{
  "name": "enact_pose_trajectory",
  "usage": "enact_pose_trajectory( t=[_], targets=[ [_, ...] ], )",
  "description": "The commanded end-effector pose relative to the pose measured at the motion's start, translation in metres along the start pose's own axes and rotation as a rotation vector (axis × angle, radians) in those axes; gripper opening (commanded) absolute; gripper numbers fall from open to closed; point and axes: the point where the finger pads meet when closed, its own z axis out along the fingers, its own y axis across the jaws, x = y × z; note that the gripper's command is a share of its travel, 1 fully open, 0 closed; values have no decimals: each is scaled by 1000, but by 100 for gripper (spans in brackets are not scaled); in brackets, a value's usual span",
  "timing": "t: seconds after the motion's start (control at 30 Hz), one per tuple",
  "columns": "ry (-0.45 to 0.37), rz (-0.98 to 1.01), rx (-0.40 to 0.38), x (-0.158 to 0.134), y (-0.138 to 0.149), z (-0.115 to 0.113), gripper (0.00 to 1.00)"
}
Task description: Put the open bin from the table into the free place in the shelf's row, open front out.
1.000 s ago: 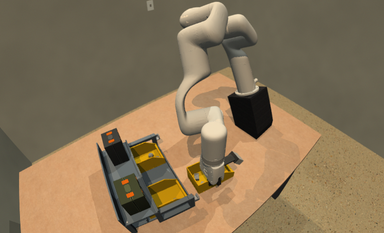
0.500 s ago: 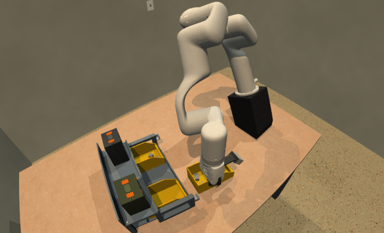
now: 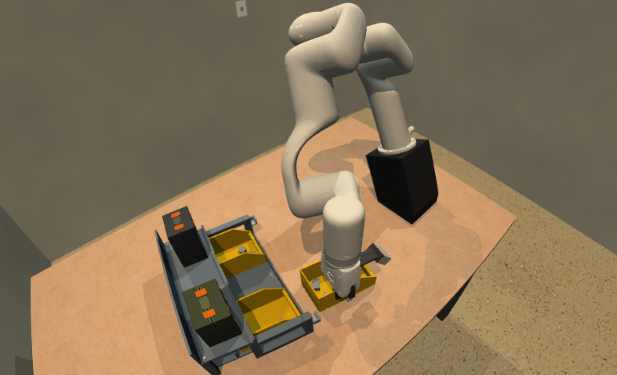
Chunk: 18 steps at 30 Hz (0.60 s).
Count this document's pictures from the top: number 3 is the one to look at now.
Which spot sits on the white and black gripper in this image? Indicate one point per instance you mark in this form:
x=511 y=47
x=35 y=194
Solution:
x=342 y=280

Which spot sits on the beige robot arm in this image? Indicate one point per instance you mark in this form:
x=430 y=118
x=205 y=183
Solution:
x=310 y=67

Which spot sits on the grey shelf rack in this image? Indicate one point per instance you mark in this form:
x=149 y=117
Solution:
x=265 y=275

